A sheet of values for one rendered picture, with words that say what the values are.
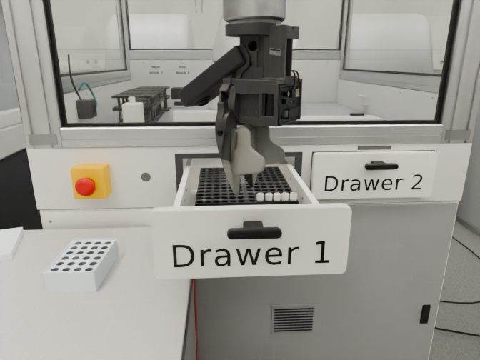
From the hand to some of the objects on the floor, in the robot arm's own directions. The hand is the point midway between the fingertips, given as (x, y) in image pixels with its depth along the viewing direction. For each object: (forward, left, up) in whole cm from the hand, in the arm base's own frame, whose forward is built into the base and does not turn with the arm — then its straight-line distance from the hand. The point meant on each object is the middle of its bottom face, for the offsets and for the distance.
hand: (240, 180), depth 52 cm
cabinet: (+71, -41, -96) cm, 126 cm away
